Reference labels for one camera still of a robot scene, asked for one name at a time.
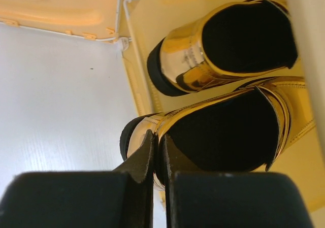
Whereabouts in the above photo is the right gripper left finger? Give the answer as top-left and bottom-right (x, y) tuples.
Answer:
(1, 131), (154, 227)

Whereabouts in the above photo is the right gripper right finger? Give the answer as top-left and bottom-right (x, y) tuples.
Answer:
(162, 136), (313, 227)

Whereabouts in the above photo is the gold loafer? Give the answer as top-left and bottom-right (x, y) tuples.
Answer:
(147, 0), (298, 96)
(119, 76), (315, 172)

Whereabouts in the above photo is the yellow plastic shoe cabinet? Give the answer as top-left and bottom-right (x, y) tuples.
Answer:
(120, 0), (324, 227)

